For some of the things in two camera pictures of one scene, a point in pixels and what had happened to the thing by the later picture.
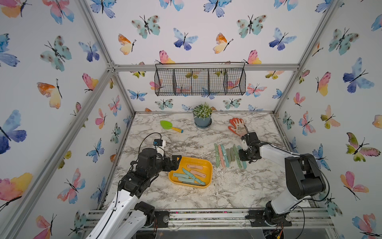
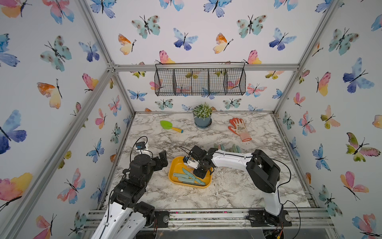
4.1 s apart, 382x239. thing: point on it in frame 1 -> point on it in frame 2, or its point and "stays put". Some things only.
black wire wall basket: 200,79 stays put
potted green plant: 202,114 stays put
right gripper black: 241,155 -> 198,174
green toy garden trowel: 168,125 stays put
